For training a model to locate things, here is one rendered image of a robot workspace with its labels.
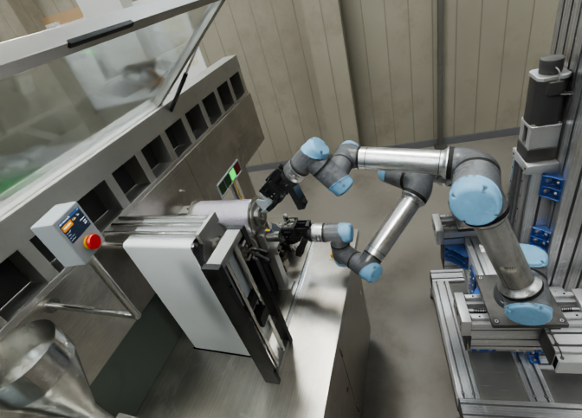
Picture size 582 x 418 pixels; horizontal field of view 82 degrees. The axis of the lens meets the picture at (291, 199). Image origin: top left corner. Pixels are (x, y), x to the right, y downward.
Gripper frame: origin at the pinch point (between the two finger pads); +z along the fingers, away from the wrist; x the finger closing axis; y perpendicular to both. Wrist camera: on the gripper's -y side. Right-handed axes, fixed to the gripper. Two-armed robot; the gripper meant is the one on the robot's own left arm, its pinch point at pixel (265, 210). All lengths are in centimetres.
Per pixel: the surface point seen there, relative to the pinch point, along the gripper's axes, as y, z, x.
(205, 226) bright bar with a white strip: 15.0, -10.5, 29.7
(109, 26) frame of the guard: 50, -46, 34
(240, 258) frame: 2.7, -12.2, 33.2
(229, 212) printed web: 9.9, 7.3, 4.4
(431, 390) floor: -133, 40, -5
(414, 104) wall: -90, 10, -268
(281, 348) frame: -30.5, 15.8, 33.3
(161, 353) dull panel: -1, 50, 42
